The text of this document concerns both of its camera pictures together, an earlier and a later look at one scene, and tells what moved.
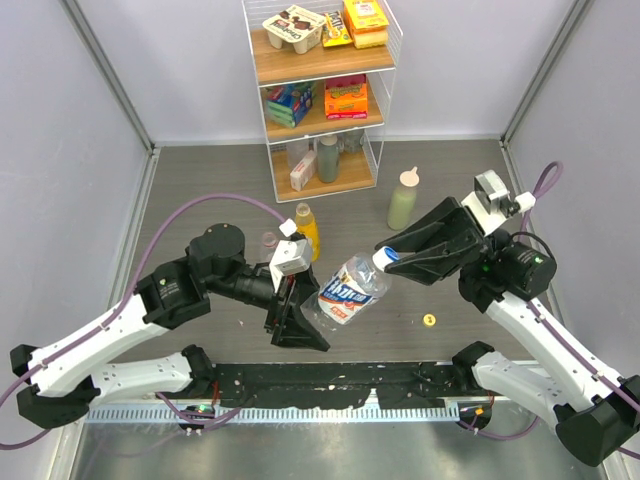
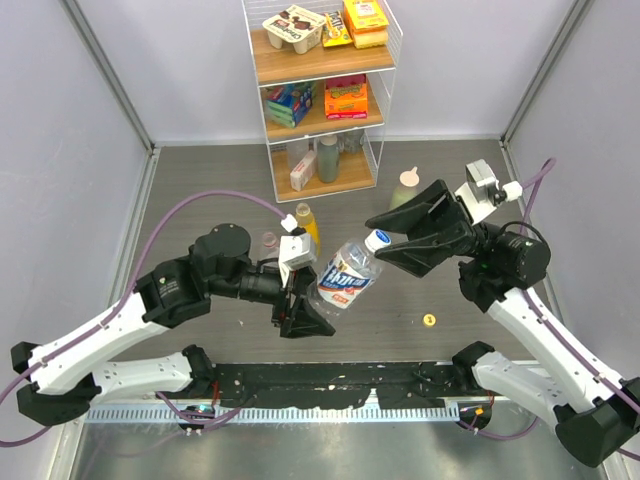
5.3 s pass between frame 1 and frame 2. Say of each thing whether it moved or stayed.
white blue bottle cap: moved
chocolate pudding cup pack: stayed
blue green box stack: stayed
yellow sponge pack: stayed
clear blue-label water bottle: moved
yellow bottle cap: stayed
